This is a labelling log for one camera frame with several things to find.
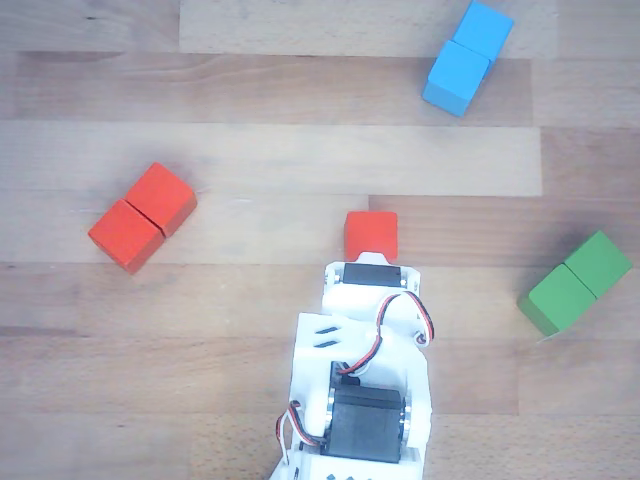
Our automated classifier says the small red wooden cube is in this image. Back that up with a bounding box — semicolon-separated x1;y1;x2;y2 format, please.
343;210;400;264

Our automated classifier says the red rectangular wooden block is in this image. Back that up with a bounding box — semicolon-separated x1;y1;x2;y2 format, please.
87;161;199;276

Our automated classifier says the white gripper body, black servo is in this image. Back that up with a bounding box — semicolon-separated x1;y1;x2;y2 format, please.
321;258;437;351

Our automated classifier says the green rectangular wooden block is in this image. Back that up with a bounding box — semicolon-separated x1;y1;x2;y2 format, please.
516;229;634;338

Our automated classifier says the blue rectangular wooden block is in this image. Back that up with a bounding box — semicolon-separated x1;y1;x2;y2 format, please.
421;0;516;119

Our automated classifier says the red black gripper servo cable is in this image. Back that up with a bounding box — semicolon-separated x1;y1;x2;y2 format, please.
337;292;437;377

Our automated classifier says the red black arm servo cable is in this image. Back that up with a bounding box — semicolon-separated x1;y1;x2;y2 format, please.
276;399;321;469

